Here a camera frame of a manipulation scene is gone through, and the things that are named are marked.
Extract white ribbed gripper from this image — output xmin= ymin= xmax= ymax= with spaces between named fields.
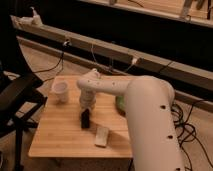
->
xmin=79 ymin=90 xmax=96 ymax=110

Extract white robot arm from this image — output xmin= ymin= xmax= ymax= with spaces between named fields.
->
xmin=77 ymin=69 xmax=185 ymax=171

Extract white ceramic cup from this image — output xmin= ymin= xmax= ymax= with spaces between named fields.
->
xmin=51 ymin=81 xmax=69 ymax=103

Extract green bowl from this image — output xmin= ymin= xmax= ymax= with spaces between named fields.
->
xmin=115 ymin=96 xmax=125 ymax=112

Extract white sponge block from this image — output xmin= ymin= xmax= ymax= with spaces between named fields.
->
xmin=95 ymin=126 xmax=109 ymax=147

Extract wooden table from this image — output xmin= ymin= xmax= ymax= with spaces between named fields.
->
xmin=29 ymin=76 xmax=132 ymax=158

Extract black chair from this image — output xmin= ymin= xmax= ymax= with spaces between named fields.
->
xmin=0 ymin=61 xmax=47 ymax=171

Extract white object on beam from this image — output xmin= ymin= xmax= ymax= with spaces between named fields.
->
xmin=19 ymin=6 xmax=43 ymax=26

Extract long wooden beam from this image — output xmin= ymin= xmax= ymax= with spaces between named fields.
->
xmin=11 ymin=16 xmax=213 ymax=112

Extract black hanging cable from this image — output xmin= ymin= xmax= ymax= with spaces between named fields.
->
xmin=33 ymin=39 xmax=72 ymax=83

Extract white cable plug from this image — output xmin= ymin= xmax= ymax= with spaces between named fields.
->
xmin=131 ymin=58 xmax=138 ymax=65

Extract black floor cables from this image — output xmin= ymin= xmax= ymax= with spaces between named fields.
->
xmin=170 ymin=101 xmax=213 ymax=171

